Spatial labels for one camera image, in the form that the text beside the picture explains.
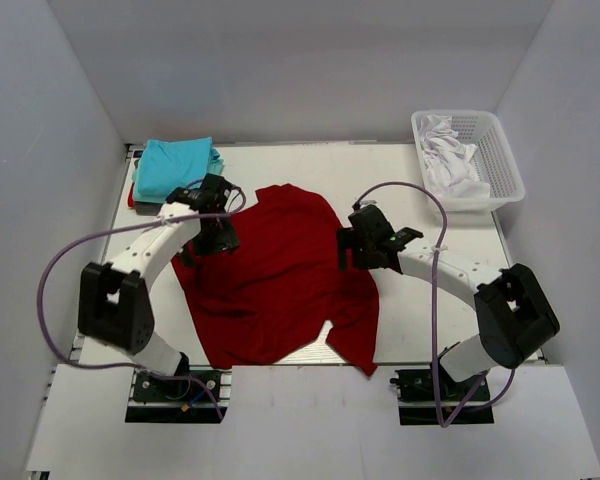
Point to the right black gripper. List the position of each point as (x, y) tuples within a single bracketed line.
[(347, 239)]

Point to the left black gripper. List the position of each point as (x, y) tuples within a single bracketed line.
[(227, 239)]

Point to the dark red t-shirt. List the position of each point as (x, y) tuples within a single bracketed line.
[(273, 294)]

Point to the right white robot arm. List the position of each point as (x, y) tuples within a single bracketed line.
[(514, 317)]

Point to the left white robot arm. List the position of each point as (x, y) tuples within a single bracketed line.
[(114, 300)]

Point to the folded teal t-shirt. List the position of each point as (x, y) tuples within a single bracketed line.
[(216, 166)]

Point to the folded light blue t-shirt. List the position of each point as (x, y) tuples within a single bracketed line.
[(164, 166)]

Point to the folded red t-shirt bottom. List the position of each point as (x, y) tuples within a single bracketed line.
[(131, 203)]

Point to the crumpled white t-shirt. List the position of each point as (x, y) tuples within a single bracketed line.
[(448, 161)]

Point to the white plastic laundry basket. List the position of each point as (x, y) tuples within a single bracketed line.
[(493, 159)]

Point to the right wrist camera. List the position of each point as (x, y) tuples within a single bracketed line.
[(398, 241)]

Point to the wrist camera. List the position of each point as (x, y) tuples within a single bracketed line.
[(192, 197), (398, 241)]

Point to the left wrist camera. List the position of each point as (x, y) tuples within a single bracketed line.
[(192, 197)]

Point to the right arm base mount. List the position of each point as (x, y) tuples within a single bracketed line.
[(416, 403)]

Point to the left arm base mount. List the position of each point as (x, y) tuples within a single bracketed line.
[(178, 402)]

